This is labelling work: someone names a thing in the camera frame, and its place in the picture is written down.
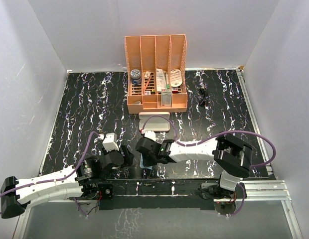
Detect blue white round tin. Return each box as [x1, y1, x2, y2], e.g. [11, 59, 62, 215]
[130, 69, 142, 85]

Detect pink glasses case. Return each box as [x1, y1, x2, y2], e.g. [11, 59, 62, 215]
[138, 112, 170, 132]

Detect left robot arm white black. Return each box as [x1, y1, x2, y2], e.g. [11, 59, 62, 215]
[0, 145, 134, 219]

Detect orange desk organizer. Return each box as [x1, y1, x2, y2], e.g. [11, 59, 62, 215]
[125, 34, 188, 114]

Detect black sunglasses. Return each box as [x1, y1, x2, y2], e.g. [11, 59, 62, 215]
[199, 87, 209, 107]

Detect blue cleaning cloth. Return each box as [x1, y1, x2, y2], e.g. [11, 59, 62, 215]
[140, 155, 153, 170]

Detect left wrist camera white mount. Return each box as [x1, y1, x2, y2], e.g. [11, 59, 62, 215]
[100, 133, 119, 152]

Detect grey white small box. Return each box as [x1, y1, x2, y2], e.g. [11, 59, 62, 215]
[161, 89, 172, 107]

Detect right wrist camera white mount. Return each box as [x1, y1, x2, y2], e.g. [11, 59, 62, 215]
[141, 129, 156, 141]

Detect oval beige tag package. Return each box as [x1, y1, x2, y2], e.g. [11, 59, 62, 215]
[170, 69, 182, 87]

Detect red pencil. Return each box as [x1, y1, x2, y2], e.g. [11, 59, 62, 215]
[144, 74, 153, 92]

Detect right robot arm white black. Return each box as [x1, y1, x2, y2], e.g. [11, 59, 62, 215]
[135, 134, 253, 199]

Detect small white card box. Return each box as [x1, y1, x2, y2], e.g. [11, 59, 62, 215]
[144, 71, 151, 79]

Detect white tube package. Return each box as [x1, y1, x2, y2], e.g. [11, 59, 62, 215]
[156, 68, 166, 92]

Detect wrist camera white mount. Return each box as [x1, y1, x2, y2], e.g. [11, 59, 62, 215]
[141, 129, 156, 141]
[100, 133, 119, 152]

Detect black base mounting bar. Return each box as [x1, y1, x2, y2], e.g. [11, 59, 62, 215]
[69, 178, 247, 211]

